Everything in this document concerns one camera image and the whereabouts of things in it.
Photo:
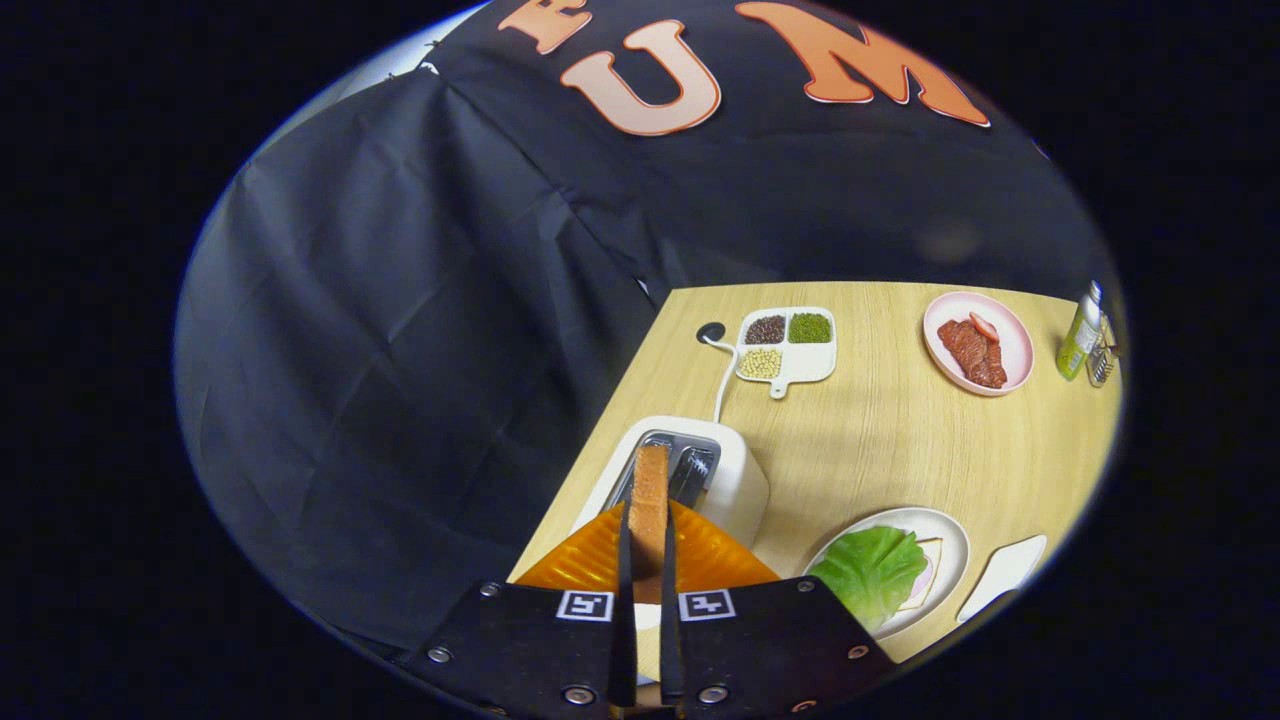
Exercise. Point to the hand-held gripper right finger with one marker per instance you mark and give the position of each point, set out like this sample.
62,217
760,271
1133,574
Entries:
770,640

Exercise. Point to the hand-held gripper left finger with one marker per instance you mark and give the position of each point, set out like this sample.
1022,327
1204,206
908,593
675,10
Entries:
520,640

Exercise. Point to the green lettuce leaf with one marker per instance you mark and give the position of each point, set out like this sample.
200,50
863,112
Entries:
865,575

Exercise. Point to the toasted bread slice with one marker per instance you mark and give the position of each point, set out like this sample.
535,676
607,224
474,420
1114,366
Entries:
650,500

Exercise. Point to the white toaster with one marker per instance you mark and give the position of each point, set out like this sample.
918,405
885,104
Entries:
740,490

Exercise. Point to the pink ham slice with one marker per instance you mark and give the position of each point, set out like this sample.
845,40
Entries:
924,580

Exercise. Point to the white bread slice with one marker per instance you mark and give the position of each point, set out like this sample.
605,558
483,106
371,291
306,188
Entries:
936,560

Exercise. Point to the white round plate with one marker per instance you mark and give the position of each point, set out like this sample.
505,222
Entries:
955,555

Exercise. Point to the white rounded square dish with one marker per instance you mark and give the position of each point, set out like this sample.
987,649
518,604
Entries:
1000,578

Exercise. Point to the white divided spice tray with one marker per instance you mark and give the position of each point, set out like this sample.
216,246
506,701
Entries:
810,360

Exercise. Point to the brown meat piece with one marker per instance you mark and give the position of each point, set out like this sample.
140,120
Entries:
975,355

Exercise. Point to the black backdrop cloth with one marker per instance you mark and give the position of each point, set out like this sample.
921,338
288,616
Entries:
400,300

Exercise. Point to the red sausage slice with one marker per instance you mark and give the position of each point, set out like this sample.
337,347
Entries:
985,326

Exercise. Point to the pink plate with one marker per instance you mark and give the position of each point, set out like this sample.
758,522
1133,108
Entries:
1015,345

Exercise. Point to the silver bottle with green label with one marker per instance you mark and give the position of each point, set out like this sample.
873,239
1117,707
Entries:
1078,340

